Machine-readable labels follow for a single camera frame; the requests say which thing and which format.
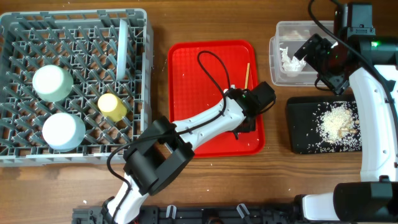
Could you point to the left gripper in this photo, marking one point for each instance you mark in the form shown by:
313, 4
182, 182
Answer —
251, 127

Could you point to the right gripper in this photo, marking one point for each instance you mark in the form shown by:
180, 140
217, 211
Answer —
315, 46

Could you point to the white paper napkin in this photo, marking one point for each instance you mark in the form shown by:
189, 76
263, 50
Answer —
293, 66

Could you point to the wooden chopstick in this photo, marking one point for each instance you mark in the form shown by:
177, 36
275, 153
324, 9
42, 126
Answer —
247, 76

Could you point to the yellow plastic cup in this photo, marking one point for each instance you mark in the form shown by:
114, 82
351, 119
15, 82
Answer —
111, 106

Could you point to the large pale blue plate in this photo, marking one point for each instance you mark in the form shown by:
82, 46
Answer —
122, 50

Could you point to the pale green saucer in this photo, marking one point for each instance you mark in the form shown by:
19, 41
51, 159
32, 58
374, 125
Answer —
63, 131

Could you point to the pale green bowl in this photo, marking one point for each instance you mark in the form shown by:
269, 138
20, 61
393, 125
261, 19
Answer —
52, 83

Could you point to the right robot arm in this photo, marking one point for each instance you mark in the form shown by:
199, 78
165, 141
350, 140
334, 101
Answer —
353, 56

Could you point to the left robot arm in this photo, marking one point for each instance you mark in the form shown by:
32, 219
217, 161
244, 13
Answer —
164, 149

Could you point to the spilled rice food waste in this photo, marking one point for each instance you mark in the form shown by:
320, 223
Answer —
336, 128

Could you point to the grey plastic dishwasher rack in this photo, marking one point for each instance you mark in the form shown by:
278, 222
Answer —
85, 43

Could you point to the clear plastic bin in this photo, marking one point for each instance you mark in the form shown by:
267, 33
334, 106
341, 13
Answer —
292, 34

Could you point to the black plastic tray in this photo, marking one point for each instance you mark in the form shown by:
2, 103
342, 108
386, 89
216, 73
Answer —
300, 118

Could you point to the red plastic serving tray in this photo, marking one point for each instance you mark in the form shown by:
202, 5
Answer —
191, 91

